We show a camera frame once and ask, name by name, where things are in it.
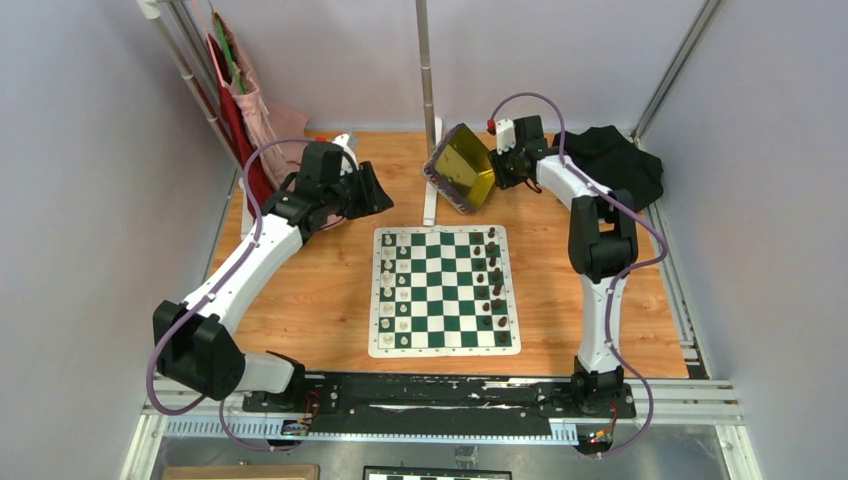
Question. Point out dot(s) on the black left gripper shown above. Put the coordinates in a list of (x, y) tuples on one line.
[(372, 199)]

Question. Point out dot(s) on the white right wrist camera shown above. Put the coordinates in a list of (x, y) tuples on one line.
[(505, 135)]

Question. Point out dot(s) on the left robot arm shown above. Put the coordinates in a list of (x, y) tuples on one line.
[(194, 338)]

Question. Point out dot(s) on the decorated gold tin box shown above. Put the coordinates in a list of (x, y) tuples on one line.
[(460, 169)]

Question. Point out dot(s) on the pink cloth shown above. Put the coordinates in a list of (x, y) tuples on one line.
[(265, 119)]

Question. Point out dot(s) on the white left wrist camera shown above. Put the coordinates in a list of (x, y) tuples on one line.
[(347, 141)]

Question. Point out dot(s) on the black cloth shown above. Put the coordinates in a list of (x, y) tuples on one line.
[(605, 155)]

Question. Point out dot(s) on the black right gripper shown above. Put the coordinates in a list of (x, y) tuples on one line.
[(505, 180)]

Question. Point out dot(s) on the green white chess board mat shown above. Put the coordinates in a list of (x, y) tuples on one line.
[(444, 315)]

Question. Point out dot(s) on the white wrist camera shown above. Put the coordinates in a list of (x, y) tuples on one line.
[(505, 135), (347, 141)]

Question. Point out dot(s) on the white stand base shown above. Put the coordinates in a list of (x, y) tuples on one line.
[(431, 194)]

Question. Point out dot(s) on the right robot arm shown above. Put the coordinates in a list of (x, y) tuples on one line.
[(601, 245)]

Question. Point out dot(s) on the red cloth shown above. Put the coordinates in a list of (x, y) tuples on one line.
[(258, 182)]

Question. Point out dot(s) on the metal stand pole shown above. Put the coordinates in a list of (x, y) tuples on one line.
[(422, 27)]

